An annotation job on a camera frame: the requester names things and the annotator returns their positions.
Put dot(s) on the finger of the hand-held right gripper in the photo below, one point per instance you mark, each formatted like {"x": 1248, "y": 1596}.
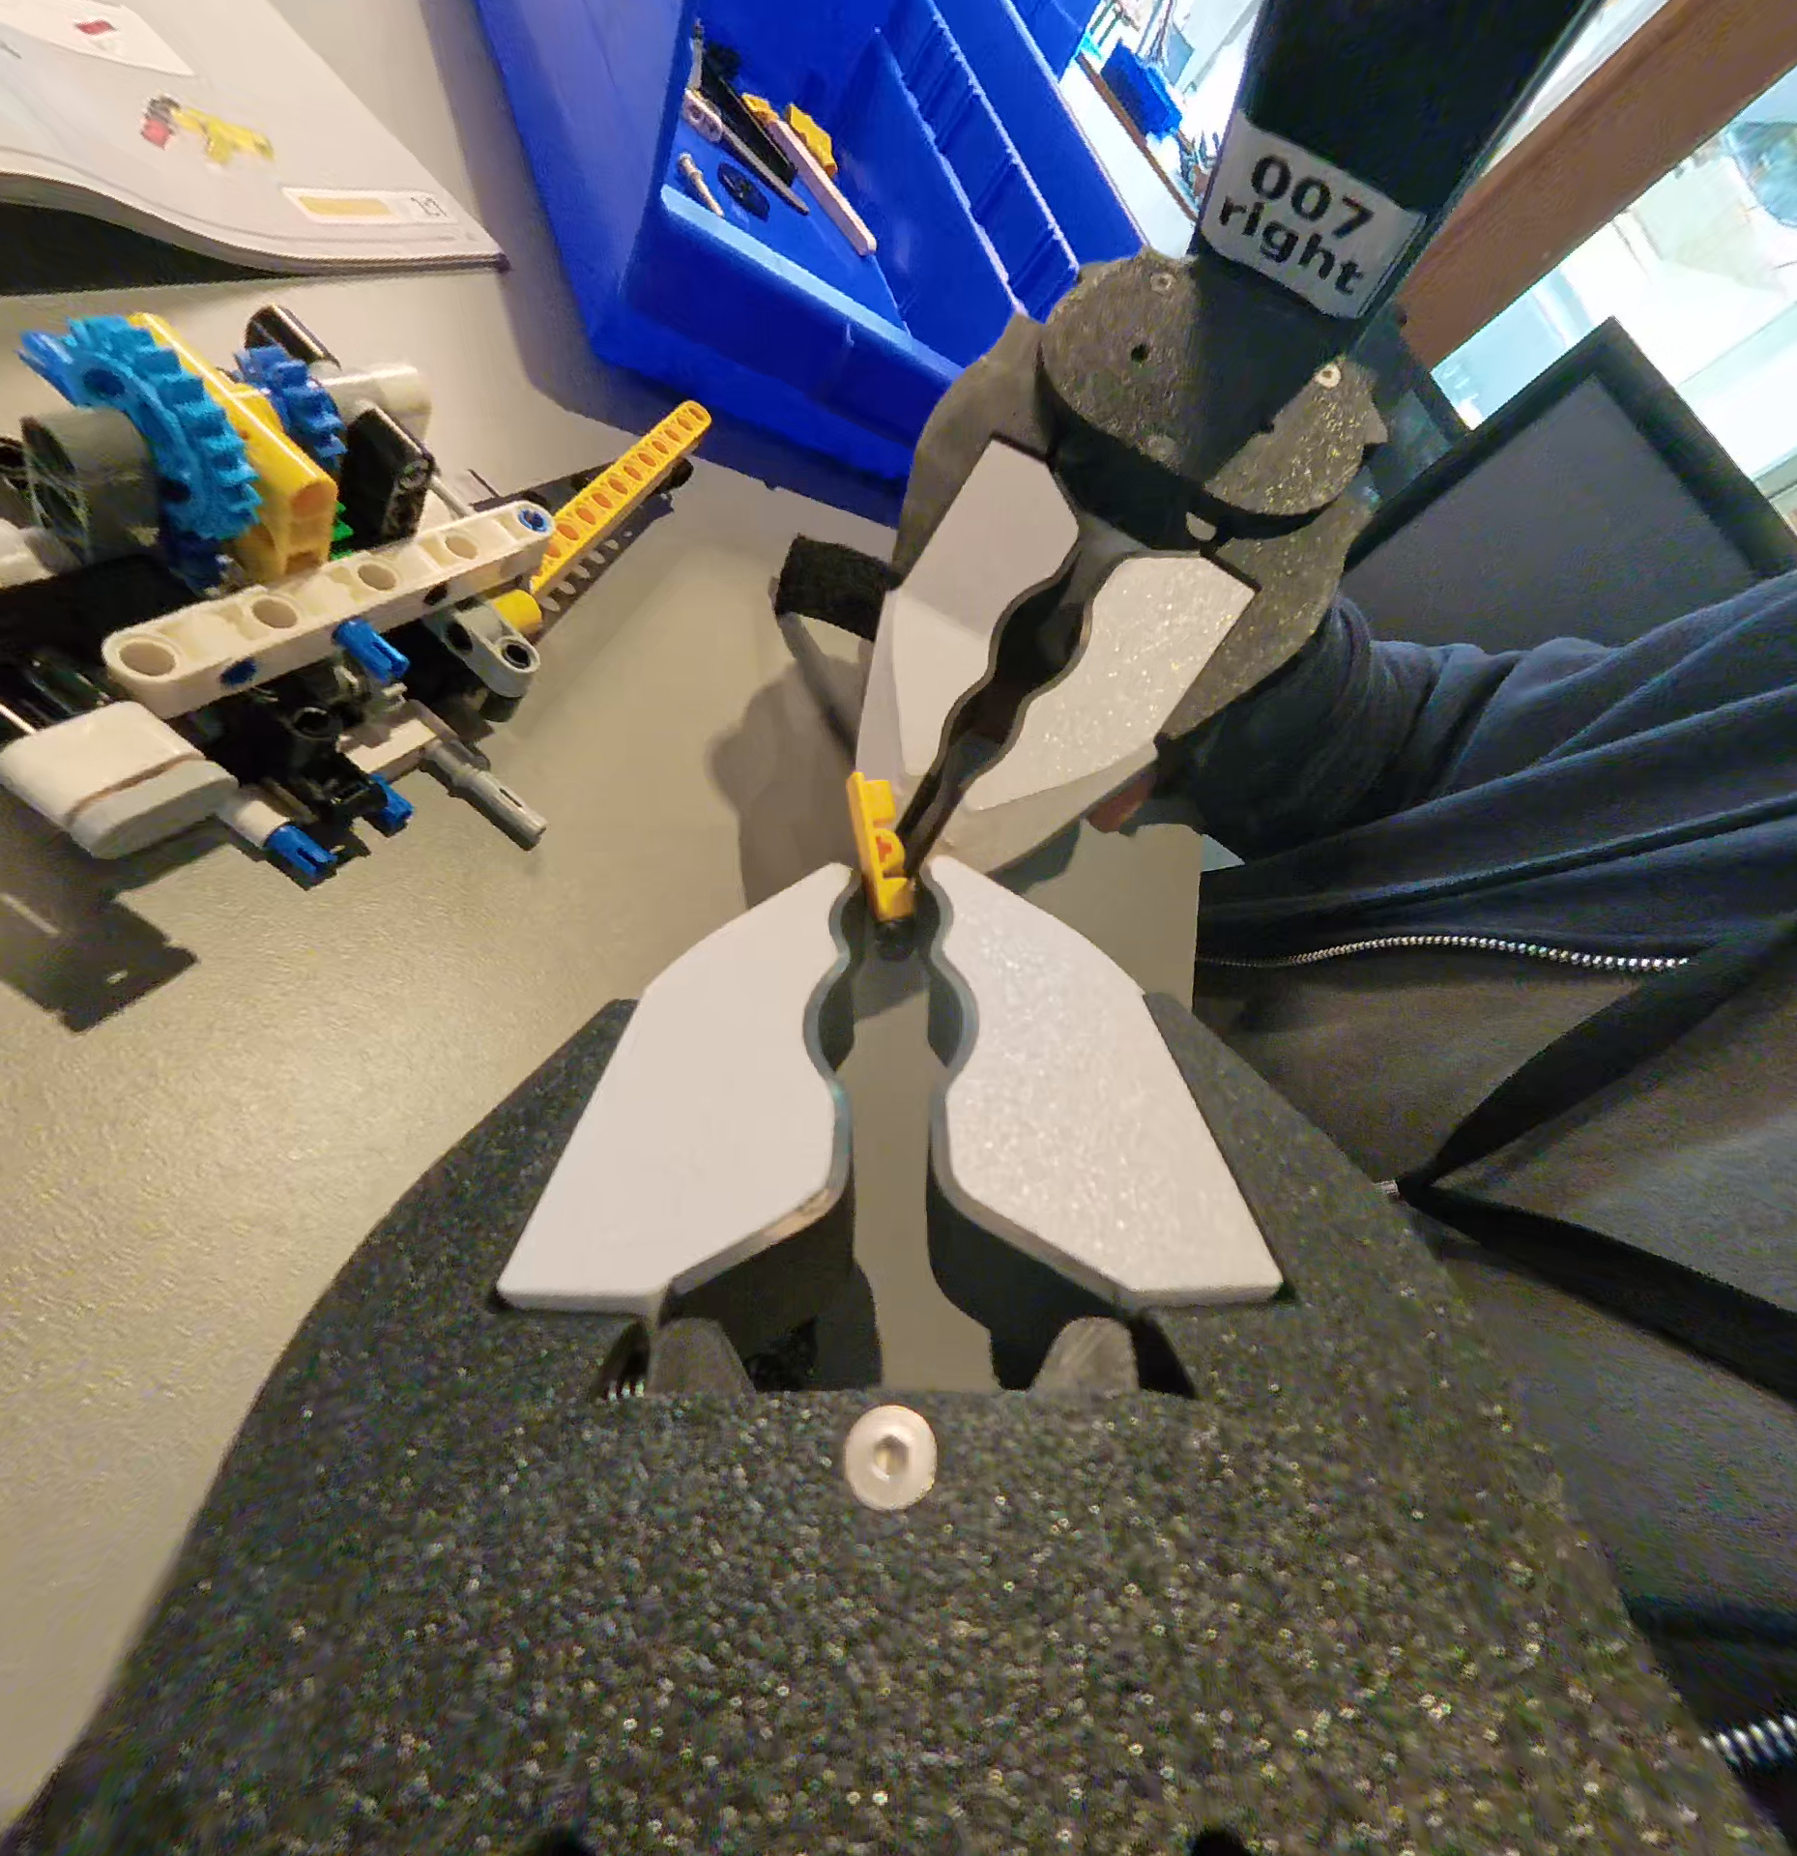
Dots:
{"x": 1130, "y": 668}
{"x": 956, "y": 610}

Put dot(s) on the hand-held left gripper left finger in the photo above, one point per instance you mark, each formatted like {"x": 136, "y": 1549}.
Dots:
{"x": 697, "y": 1146}

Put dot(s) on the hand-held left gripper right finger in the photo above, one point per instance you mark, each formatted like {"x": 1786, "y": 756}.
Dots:
{"x": 1100, "y": 1146}

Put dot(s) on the yellow lego connector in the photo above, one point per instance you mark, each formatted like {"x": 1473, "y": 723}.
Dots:
{"x": 872, "y": 813}

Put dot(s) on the blue plastic bin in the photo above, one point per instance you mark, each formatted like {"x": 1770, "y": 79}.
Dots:
{"x": 754, "y": 333}

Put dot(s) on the cluster of lego beams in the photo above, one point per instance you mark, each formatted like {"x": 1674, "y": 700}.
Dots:
{"x": 832, "y": 203}

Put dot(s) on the partly built lego vehicle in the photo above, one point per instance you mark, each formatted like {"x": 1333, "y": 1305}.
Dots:
{"x": 304, "y": 610}

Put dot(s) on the lego instruction booklet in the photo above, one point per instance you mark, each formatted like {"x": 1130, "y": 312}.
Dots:
{"x": 186, "y": 203}

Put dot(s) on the person's right hand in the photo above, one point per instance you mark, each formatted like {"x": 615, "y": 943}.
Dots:
{"x": 1124, "y": 803}

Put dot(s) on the navy zip jacket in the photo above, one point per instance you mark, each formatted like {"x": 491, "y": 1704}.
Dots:
{"x": 1493, "y": 857}

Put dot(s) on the black framed panel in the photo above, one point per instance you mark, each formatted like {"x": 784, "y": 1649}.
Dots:
{"x": 1568, "y": 524}

